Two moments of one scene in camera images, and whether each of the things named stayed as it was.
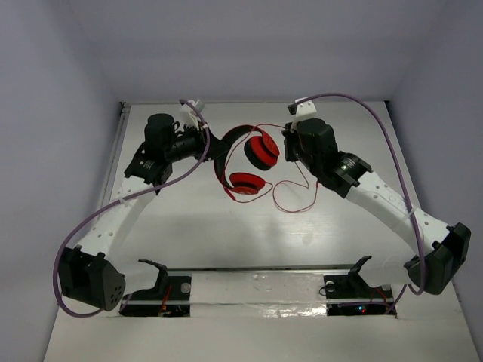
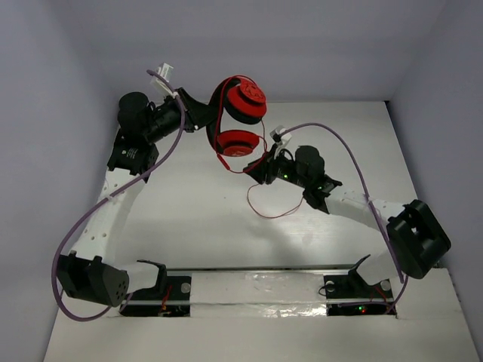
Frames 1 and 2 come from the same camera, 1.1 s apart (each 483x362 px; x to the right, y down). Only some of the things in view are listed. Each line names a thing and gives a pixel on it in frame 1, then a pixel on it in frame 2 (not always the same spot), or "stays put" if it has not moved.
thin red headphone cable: [272, 188] -> [251, 168]
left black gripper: [206, 142] -> [187, 114]
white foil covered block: [257, 294] stays put
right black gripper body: [293, 151] -> [280, 167]
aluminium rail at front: [260, 268] stays put
